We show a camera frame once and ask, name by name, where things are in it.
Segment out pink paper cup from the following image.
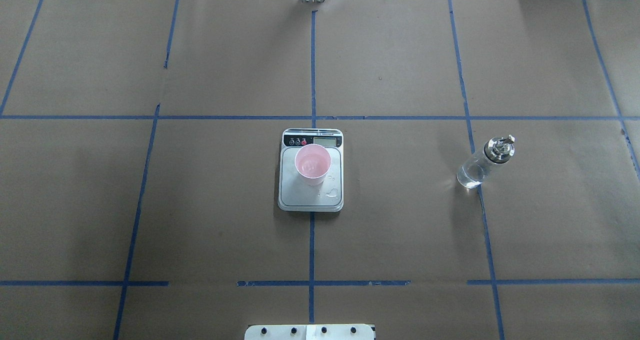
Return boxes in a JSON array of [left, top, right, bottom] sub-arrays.
[[294, 144, 332, 187]]

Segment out glass sauce bottle steel cap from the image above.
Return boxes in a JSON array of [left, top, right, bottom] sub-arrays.
[[455, 134, 516, 189]]

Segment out silver digital kitchen scale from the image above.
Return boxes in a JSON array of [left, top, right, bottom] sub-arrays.
[[278, 128, 345, 213]]

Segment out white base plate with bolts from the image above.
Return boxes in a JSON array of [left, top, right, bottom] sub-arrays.
[[244, 323, 377, 340]]

